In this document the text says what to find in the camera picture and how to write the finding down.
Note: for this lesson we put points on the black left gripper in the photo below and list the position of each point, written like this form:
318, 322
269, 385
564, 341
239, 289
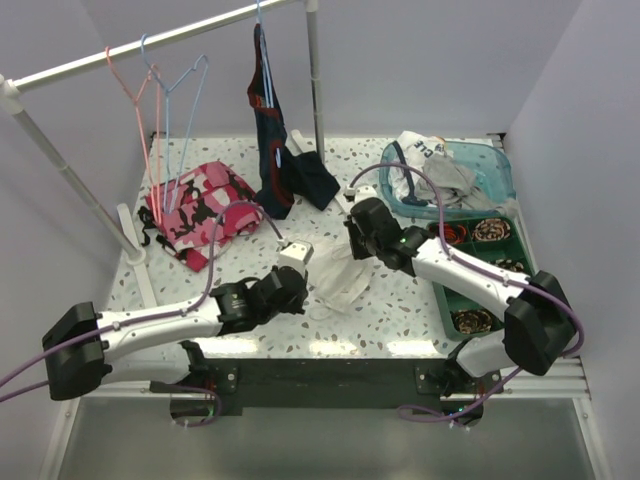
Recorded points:
296, 307

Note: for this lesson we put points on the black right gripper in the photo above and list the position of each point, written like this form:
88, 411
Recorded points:
352, 230

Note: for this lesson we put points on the white tank top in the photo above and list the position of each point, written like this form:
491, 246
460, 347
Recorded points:
336, 279

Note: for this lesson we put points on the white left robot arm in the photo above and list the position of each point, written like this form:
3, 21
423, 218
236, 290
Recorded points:
84, 345

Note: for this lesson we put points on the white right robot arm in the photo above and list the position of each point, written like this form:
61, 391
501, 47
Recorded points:
537, 326

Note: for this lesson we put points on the navy maroon tank top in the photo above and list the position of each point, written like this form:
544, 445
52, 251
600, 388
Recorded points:
273, 196

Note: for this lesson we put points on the blue hanger with navy top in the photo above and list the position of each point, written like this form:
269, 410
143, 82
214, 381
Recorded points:
267, 81

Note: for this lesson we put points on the orange black rolled belt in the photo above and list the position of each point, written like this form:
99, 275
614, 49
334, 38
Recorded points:
455, 233

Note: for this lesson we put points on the dark navy folded garment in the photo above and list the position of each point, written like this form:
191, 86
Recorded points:
307, 176

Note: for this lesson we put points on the white printed shirt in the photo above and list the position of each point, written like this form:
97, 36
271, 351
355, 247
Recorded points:
418, 151

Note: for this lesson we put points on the grey crumpled garment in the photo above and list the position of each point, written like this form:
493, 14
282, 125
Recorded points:
456, 185

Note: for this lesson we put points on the teal plastic laundry basket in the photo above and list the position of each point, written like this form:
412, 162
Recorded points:
493, 176

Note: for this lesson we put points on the pink black rolled belt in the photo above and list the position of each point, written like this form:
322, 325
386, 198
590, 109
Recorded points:
491, 229

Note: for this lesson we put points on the pink camouflage garment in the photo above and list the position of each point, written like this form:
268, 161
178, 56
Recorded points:
187, 233

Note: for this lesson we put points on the brown patterned rolled belt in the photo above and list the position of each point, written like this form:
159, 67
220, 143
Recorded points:
472, 321

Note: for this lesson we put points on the beige black rolled belt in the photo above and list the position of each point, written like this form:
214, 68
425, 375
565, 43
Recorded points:
510, 265

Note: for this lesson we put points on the silver clothes rack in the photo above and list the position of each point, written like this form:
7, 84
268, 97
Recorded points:
11, 90

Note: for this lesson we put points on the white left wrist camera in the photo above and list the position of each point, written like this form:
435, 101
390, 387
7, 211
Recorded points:
296, 255

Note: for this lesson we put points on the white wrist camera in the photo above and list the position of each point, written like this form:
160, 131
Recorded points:
296, 255
357, 194

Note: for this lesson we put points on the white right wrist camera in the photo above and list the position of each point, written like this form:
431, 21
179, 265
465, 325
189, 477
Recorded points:
357, 194

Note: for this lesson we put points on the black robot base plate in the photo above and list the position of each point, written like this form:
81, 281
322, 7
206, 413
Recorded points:
228, 387

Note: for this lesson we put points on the pink wire hanger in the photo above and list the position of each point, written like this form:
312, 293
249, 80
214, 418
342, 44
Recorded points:
152, 168

